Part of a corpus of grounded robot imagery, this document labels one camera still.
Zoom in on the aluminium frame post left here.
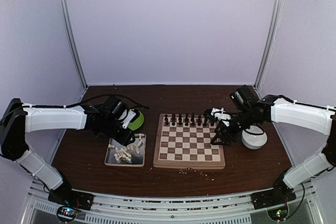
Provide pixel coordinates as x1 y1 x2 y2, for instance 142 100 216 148
60 0 88 89

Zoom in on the aluminium frame post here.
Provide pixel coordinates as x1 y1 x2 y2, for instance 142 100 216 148
60 0 88 89
254 0 284 93

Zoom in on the green plate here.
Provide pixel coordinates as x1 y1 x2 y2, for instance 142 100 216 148
128 111 144 131

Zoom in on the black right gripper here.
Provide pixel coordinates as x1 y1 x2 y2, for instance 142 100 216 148
211 108 255 146

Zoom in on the wooden chess board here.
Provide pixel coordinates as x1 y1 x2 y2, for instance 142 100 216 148
153 116 226 169

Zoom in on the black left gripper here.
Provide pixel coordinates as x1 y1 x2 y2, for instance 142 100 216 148
102 118 135 146

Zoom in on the white bowl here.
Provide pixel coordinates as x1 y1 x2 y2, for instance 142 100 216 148
241 125 267 150

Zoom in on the black chess pieces row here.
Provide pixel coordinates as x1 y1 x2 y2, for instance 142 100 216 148
160 113 217 128

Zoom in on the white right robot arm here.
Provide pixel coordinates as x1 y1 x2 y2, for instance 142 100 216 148
204 86 335 204

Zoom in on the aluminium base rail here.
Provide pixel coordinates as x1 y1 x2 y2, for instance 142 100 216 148
26 179 316 224

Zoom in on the metal tray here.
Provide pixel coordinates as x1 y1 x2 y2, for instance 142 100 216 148
104 132 147 167

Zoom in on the white chess pieces pile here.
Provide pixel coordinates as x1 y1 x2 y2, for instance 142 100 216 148
107 134 145 164

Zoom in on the aluminium frame post right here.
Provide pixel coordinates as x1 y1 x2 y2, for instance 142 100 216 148
254 0 284 93

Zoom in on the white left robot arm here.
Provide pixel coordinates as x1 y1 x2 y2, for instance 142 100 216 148
1 95 142 208

